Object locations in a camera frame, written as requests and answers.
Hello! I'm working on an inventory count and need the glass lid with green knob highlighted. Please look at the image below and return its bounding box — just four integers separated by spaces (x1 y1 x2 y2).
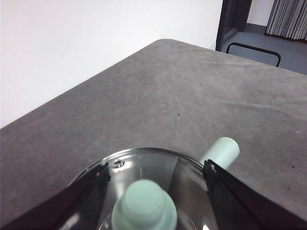
56 148 219 230

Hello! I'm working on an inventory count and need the grey pleated curtain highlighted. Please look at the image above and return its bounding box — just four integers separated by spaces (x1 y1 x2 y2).
264 0 307 41

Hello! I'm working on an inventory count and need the black metal tube frame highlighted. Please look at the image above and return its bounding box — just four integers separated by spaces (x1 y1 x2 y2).
226 42 282 68

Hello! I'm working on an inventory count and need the dark grey door frame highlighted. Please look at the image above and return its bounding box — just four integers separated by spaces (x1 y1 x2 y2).
215 0 254 52

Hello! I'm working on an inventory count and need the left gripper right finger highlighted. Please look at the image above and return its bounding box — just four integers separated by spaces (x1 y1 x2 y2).
203 159 307 230

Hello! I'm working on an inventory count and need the mint green pot with handle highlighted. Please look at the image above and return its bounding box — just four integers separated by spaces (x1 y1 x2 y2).
199 137 240 170

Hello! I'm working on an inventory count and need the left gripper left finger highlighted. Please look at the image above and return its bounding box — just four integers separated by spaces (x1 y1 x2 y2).
0 162 111 230

